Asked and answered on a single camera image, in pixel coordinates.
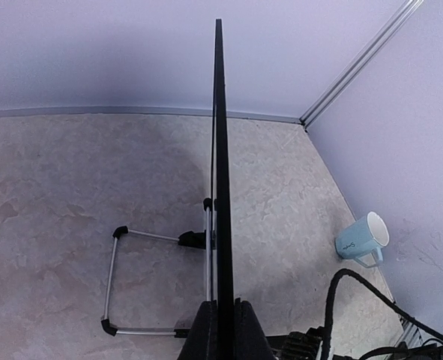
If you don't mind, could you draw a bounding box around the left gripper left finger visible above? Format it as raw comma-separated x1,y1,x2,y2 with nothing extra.
178,301,217,360

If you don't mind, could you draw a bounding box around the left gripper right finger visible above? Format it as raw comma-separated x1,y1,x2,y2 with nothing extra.
235,298,274,360

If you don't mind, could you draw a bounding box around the white whiteboard black frame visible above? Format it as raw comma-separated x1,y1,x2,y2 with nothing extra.
210,19,235,359

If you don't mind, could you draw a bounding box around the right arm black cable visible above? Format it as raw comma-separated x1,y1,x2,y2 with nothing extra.
320,268,443,360

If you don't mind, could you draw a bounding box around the whiteboard wire stand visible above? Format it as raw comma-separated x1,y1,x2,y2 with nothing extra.
100,198,217,339

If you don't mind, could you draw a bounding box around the light blue ceramic mug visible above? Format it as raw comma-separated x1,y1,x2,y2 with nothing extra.
334,211,390,269

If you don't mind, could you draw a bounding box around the right aluminium corner post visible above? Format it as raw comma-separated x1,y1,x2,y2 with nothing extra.
299,0,424,131

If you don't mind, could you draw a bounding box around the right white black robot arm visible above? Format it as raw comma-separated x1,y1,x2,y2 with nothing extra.
268,324,443,359

